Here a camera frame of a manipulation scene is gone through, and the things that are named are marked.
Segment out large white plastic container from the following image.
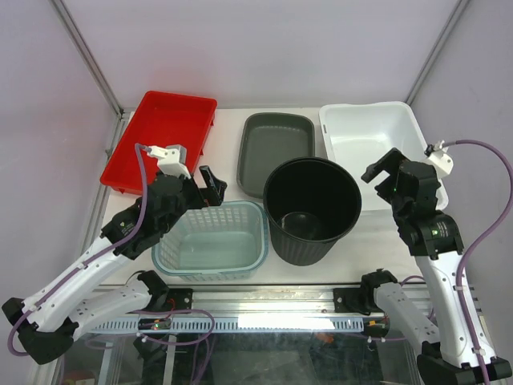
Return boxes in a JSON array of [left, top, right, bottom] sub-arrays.
[[319, 102, 427, 211]]

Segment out light blue perforated basket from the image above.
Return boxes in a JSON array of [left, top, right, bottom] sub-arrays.
[[151, 201, 269, 282]]

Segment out dark grey plastic tub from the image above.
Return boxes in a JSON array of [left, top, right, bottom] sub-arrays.
[[236, 112, 315, 199]]

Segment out black ribbed bucket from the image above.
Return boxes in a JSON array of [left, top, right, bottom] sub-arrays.
[[263, 157, 362, 266]]

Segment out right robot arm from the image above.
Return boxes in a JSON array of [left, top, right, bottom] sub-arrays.
[[357, 148, 512, 384]]

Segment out red plastic tray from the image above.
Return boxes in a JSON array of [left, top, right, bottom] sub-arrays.
[[100, 91, 217, 195]]

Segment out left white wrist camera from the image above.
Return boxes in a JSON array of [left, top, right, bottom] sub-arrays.
[[147, 144, 191, 179]]

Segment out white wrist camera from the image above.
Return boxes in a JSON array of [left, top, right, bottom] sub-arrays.
[[147, 144, 191, 179], [423, 140, 454, 180]]

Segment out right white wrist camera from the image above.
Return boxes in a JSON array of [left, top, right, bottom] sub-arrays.
[[423, 140, 454, 180]]

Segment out aluminium mounting rail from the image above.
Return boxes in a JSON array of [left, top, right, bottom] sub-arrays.
[[91, 284, 438, 322]]

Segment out white slotted cable duct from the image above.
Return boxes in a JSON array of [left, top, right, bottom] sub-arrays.
[[92, 314, 364, 334]]

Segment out right aluminium frame post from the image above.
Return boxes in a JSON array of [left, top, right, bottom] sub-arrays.
[[404, 0, 471, 105]]

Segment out aluminium frame post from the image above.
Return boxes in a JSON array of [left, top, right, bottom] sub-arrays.
[[404, 0, 471, 105], [49, 0, 123, 117]]

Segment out left aluminium frame post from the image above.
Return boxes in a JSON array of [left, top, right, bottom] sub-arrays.
[[49, 0, 123, 117]]

